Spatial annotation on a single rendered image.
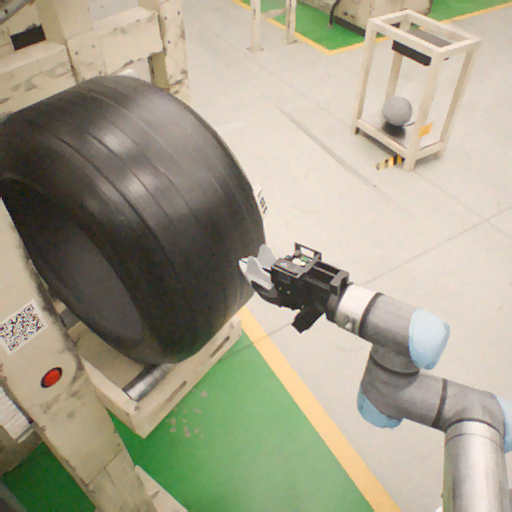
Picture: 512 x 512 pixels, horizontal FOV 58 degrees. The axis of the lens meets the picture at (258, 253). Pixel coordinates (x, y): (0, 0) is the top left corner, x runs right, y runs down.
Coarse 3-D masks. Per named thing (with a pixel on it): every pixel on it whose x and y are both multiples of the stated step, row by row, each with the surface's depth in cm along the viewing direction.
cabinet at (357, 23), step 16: (336, 0) 489; (352, 0) 469; (368, 0) 451; (384, 0) 456; (400, 0) 467; (416, 0) 478; (432, 0) 491; (336, 16) 499; (352, 16) 477; (368, 16) 459
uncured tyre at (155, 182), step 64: (0, 128) 80; (64, 128) 72; (128, 128) 74; (192, 128) 79; (0, 192) 90; (64, 192) 71; (128, 192) 70; (192, 192) 75; (64, 256) 116; (128, 256) 71; (192, 256) 75; (256, 256) 88; (128, 320) 115; (192, 320) 80
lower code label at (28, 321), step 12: (24, 312) 75; (36, 312) 77; (0, 324) 72; (12, 324) 74; (24, 324) 76; (36, 324) 78; (0, 336) 73; (12, 336) 75; (24, 336) 77; (12, 348) 76
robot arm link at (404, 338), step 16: (368, 304) 67; (384, 304) 67; (400, 304) 67; (368, 320) 66; (384, 320) 65; (400, 320) 65; (416, 320) 64; (432, 320) 64; (368, 336) 67; (384, 336) 65; (400, 336) 64; (416, 336) 63; (432, 336) 62; (384, 352) 66; (400, 352) 65; (416, 352) 63; (432, 352) 62; (400, 368) 66; (416, 368) 66; (432, 368) 64
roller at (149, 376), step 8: (144, 368) 104; (152, 368) 104; (160, 368) 105; (168, 368) 106; (136, 376) 103; (144, 376) 103; (152, 376) 103; (160, 376) 104; (128, 384) 102; (136, 384) 101; (144, 384) 102; (152, 384) 103; (128, 392) 100; (136, 392) 101; (144, 392) 102; (136, 400) 101
